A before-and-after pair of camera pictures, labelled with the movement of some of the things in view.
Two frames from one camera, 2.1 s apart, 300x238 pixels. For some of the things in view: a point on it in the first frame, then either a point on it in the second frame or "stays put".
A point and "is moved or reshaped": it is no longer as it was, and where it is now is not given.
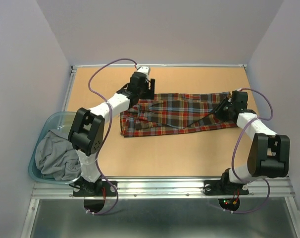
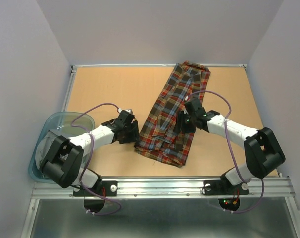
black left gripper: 150,93 → 134,136
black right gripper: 218,109 → 180,123
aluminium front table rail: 277,188 stays put
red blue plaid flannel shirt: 155,114 is moved or reshaped
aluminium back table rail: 159,66 stays put
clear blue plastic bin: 60,120 stays put
